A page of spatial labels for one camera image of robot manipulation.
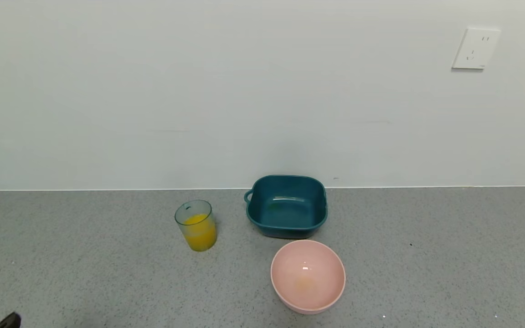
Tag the clear ribbed plastic cup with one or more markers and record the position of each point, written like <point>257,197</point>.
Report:
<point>193,208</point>

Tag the white wall socket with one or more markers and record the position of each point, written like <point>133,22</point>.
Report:
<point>476,49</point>

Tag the orange juice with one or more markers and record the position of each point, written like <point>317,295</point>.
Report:
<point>200,234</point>

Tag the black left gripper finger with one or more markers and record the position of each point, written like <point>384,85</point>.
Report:
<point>11,321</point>

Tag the pink round bowl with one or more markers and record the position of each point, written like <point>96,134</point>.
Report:
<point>307,278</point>

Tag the teal square plastic basin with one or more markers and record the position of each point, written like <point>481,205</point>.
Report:
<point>285,214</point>

